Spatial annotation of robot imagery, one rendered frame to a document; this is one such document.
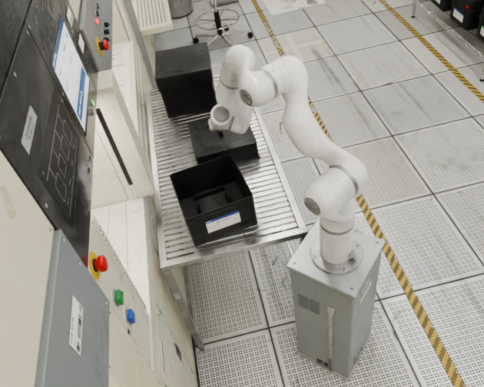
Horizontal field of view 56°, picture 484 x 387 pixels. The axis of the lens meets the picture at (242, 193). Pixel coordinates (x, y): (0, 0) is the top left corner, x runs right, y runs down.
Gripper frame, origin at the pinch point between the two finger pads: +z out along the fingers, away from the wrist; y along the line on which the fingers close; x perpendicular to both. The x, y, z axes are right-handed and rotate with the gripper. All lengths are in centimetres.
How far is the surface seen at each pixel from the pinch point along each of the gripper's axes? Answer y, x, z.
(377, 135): -115, 17, 114
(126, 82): 42, -44, 55
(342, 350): -26, 107, -14
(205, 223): 16, 39, -30
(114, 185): 48, 16, -19
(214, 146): 4.4, 7.8, 3.7
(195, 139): 12.2, 1.9, 9.7
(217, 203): 9.5, 33.1, -8.7
